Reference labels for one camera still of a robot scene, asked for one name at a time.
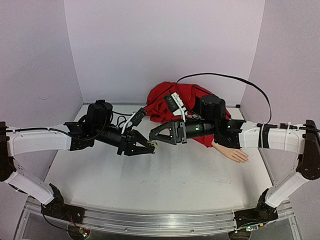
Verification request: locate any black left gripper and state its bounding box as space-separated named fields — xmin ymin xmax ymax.
xmin=94 ymin=125 xmax=156 ymax=156

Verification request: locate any clear nail polish bottle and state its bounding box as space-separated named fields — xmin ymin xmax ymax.
xmin=148 ymin=141 xmax=158 ymax=152

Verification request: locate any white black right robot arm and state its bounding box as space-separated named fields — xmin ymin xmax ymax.
xmin=149 ymin=119 xmax=320 ymax=209

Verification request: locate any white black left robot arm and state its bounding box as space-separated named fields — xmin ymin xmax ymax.
xmin=0 ymin=121 xmax=157 ymax=219

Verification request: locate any mannequin hand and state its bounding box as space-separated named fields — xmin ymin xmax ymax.
xmin=212 ymin=142 xmax=249 ymax=163

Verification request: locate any red black sports jacket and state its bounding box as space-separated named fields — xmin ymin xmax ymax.
xmin=145 ymin=81 xmax=231 ymax=147

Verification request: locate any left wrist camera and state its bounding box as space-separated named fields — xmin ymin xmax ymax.
xmin=83 ymin=99 xmax=147 ymax=136

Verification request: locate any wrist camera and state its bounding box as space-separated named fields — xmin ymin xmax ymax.
xmin=162 ymin=92 xmax=227 ymax=123
xmin=83 ymin=99 xmax=147 ymax=136

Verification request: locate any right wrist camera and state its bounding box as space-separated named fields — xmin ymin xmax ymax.
xmin=162 ymin=92 xmax=227 ymax=123

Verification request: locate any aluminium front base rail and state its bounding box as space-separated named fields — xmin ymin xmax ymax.
xmin=14 ymin=198 xmax=301 ymax=240

